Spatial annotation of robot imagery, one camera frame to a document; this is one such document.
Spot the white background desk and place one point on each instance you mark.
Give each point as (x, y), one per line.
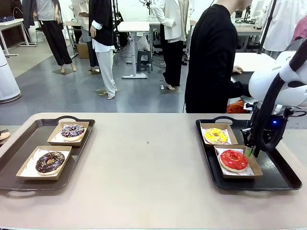
(12, 24)

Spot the mannequin in white jacket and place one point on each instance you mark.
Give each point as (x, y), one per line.
(170, 24)

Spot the white side table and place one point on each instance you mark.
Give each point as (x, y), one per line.
(254, 62)

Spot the purple sprinkled donut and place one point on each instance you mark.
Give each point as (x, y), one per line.
(72, 131)

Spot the cardboard box on floor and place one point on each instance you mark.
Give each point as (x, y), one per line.
(82, 50)

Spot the large black tray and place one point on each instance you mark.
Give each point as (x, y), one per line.
(275, 167)

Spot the brown cardboard box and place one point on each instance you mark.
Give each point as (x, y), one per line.
(232, 134)
(256, 167)
(24, 176)
(54, 141)

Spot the dark step stool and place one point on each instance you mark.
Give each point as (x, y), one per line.
(144, 58)

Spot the person in black cardigan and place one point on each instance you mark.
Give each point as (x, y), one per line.
(211, 60)

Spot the hanging white shirt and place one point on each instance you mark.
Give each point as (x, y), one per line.
(280, 26)

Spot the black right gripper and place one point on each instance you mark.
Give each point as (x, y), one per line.
(274, 124)

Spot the beige background table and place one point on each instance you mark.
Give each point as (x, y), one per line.
(247, 30)

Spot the white printed paper liner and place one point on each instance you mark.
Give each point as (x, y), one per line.
(229, 141)
(249, 172)
(57, 138)
(30, 165)

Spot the black stand pole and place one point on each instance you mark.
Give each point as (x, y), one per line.
(266, 28)

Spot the mannequin black top white pants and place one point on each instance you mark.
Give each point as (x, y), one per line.
(103, 24)

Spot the mannequin grey shirt black pants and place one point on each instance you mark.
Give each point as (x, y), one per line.
(52, 31)

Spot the person's left hand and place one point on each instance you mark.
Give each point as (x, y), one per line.
(238, 70)

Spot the yellow glazed donut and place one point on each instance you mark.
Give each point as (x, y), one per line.
(211, 137)

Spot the person's right forearm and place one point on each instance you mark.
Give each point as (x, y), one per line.
(239, 89)

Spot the mannequin in beige clothes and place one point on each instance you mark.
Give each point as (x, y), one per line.
(82, 7)

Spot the white cylindrical air purifier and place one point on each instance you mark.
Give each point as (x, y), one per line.
(7, 81)

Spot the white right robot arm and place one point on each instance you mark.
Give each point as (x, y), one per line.
(266, 81)

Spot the chocolate sprinkled donut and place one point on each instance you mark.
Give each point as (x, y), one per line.
(43, 165)

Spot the red glazed donut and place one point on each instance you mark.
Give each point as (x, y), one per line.
(230, 163)

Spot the white standing desk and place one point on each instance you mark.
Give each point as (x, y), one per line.
(133, 26)

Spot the orange bag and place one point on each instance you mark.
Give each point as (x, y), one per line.
(236, 107)

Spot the large brown tray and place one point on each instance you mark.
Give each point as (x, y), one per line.
(79, 165)

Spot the hanging pink garment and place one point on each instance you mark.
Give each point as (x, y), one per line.
(301, 27)

